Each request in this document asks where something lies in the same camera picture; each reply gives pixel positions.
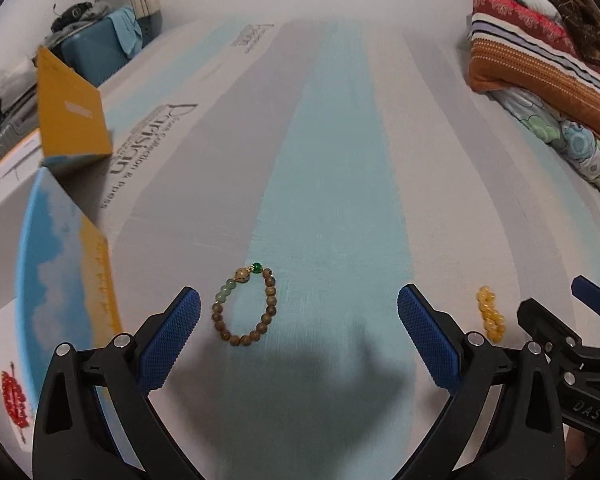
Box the dark bag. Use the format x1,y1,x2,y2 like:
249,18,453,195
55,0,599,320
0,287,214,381
50,1,112,32

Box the folded striped blankets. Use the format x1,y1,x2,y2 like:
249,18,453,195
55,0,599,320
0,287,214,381
467,0,600,133

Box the striped bed sheet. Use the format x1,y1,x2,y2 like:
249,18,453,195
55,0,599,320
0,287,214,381
0,15,600,480

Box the yellow bead bracelet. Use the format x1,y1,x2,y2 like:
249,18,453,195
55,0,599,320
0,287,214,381
476,286,507,343

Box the blue sky-print box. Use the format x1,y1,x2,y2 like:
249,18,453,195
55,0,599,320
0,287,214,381
0,46,126,480

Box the light blue cloth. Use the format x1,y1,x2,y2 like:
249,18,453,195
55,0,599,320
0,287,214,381
107,7,143,58

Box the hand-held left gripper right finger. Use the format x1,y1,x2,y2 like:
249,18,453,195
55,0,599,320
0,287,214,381
396,282,566,480

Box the floral quilt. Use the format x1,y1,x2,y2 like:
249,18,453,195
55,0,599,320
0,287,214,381
495,85,600,206

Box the grey suitcase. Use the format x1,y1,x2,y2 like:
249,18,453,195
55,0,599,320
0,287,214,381
0,102,42,173

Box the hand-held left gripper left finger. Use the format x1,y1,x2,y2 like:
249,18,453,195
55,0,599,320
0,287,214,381
32,286,203,480

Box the red bead bracelet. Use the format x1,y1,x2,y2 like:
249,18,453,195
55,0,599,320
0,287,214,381
0,362,31,428

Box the brown wooden bead bracelet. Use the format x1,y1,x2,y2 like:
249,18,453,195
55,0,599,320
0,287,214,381
211,261,279,347

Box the teal suitcase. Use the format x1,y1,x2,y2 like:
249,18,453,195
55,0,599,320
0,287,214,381
59,7,155,87

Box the brown furry blanket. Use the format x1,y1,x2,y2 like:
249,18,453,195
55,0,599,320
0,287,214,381
522,0,600,81

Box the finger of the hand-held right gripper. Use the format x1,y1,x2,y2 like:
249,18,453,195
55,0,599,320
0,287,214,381
516,298,586,357
571,276,600,321

